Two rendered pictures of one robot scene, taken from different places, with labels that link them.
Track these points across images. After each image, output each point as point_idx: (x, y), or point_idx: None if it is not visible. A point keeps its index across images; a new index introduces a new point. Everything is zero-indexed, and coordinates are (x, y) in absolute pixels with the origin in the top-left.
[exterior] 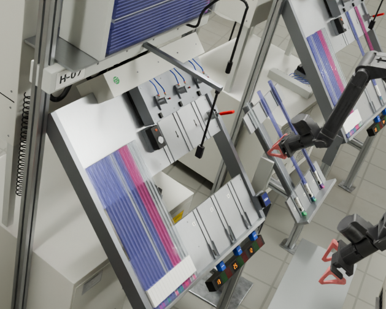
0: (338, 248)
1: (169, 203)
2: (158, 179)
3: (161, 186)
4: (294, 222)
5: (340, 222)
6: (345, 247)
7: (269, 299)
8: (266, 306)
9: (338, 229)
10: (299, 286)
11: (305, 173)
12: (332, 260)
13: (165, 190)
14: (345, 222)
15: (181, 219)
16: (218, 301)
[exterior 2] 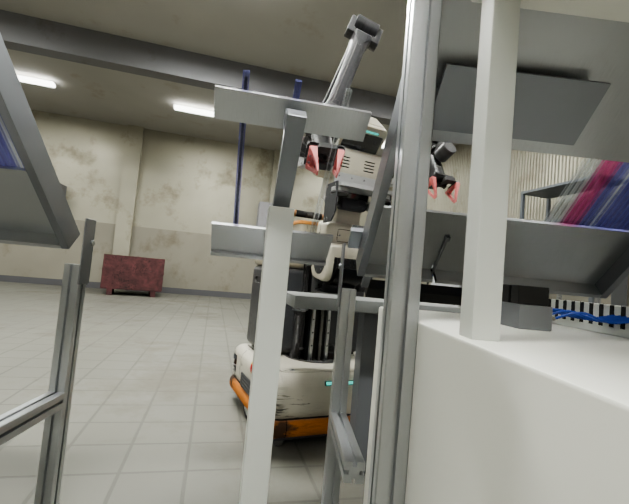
0: (442, 174)
1: (450, 313)
2: (432, 317)
3: (441, 316)
4: (323, 262)
5: (448, 149)
6: (441, 170)
7: (213, 503)
8: (231, 501)
9: (454, 151)
10: (364, 299)
11: (254, 226)
12: (452, 179)
13: (437, 314)
14: (449, 145)
15: (527, 220)
16: (340, 474)
